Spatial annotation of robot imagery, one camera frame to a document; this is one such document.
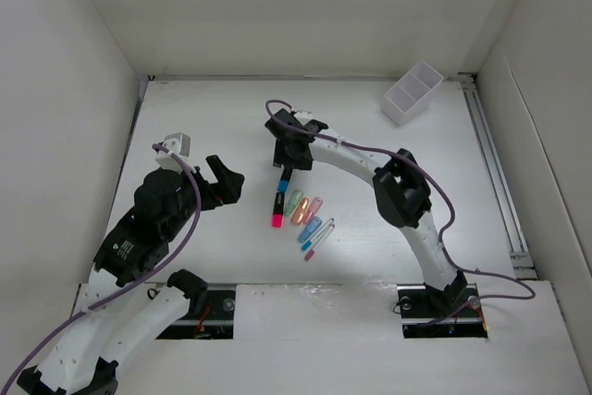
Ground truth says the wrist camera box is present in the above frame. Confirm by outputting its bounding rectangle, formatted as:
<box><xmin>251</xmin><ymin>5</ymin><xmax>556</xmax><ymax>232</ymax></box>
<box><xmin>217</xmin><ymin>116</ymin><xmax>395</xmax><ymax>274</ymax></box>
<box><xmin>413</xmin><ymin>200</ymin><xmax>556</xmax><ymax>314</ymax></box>
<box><xmin>292</xmin><ymin>110</ymin><xmax>314</xmax><ymax>124</ymax></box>
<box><xmin>163</xmin><ymin>132</ymin><xmax>191</xmax><ymax>157</ymax></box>

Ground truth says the blue-capped white pen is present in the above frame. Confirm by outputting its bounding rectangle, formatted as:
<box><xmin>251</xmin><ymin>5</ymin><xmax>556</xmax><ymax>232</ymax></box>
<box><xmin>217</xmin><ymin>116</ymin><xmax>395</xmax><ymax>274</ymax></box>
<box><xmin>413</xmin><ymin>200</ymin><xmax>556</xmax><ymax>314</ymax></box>
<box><xmin>301</xmin><ymin>218</ymin><xmax>334</xmax><ymax>252</ymax></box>

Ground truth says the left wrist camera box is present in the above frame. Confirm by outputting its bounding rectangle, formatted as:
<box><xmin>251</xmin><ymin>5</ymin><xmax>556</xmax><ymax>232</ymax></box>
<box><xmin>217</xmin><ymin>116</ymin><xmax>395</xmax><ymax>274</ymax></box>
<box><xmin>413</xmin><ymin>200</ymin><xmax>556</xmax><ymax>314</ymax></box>
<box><xmin>163</xmin><ymin>132</ymin><xmax>191</xmax><ymax>157</ymax></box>

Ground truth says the pink-capped black marker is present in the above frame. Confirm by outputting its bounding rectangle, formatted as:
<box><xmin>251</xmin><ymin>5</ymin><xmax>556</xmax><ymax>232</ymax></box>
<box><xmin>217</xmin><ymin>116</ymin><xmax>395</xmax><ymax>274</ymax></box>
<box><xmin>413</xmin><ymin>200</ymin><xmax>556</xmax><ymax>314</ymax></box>
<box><xmin>271</xmin><ymin>191</ymin><xmax>285</xmax><ymax>228</ymax></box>

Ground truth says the aluminium rail right side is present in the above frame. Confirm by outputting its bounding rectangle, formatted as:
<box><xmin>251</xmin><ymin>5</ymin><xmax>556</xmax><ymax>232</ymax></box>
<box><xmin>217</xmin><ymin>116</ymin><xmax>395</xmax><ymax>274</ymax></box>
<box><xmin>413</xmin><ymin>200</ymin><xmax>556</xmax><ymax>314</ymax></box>
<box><xmin>457</xmin><ymin>74</ymin><xmax>538</xmax><ymax>281</ymax></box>

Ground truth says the blue-capped black marker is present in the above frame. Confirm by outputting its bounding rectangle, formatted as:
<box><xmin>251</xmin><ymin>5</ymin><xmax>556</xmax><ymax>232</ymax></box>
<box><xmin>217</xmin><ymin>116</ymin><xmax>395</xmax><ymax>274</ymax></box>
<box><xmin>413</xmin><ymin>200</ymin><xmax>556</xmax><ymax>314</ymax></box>
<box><xmin>277</xmin><ymin>167</ymin><xmax>292</xmax><ymax>193</ymax></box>

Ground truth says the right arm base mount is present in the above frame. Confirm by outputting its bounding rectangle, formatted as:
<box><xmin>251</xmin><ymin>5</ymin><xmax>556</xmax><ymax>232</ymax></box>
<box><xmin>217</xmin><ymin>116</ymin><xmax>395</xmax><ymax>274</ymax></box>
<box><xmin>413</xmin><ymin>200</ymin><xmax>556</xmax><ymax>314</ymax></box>
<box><xmin>392</xmin><ymin>284</ymin><xmax>488</xmax><ymax>339</ymax></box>

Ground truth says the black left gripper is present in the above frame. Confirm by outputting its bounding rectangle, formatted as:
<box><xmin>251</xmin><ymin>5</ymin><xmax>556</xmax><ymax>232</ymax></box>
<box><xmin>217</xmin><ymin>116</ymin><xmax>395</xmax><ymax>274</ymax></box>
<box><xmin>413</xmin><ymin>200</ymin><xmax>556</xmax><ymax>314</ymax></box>
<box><xmin>165</xmin><ymin>154</ymin><xmax>244</xmax><ymax>238</ymax></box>

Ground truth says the white three-compartment organizer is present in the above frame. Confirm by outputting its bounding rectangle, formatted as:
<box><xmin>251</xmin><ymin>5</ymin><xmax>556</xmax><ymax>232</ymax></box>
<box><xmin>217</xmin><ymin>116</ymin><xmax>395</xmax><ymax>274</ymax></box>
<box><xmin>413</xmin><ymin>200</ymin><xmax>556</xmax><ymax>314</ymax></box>
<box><xmin>381</xmin><ymin>61</ymin><xmax>444</xmax><ymax>126</ymax></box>

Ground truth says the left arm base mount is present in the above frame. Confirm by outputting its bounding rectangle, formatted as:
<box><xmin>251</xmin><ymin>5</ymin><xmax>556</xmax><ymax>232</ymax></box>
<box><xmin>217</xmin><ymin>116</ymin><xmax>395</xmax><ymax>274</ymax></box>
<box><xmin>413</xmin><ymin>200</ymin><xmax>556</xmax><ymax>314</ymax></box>
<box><xmin>157</xmin><ymin>284</ymin><xmax>237</xmax><ymax>340</ymax></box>

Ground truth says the pink-capped white pen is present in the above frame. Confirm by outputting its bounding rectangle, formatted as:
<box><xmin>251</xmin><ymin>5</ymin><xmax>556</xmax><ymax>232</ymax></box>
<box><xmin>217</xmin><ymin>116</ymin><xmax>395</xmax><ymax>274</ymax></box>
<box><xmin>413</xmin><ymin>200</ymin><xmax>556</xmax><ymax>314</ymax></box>
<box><xmin>304</xmin><ymin>225</ymin><xmax>335</xmax><ymax>262</ymax></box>

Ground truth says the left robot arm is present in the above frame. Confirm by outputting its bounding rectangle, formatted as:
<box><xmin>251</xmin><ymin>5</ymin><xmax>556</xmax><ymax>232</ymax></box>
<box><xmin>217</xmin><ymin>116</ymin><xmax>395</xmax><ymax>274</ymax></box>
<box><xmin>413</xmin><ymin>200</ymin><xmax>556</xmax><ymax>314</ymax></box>
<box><xmin>14</xmin><ymin>154</ymin><xmax>244</xmax><ymax>394</ymax></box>

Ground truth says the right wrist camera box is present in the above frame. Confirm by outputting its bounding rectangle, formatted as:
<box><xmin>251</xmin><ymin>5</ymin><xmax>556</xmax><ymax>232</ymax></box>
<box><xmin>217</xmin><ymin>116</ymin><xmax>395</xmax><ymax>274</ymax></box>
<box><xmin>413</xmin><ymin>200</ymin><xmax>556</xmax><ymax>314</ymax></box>
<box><xmin>292</xmin><ymin>110</ymin><xmax>314</xmax><ymax>124</ymax></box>

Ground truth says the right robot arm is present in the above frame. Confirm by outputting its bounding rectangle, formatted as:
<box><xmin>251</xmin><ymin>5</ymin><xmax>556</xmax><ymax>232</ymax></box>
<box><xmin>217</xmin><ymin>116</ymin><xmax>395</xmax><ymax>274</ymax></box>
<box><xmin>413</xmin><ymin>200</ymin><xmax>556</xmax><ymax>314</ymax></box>
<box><xmin>265</xmin><ymin>108</ymin><xmax>467</xmax><ymax>319</ymax></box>

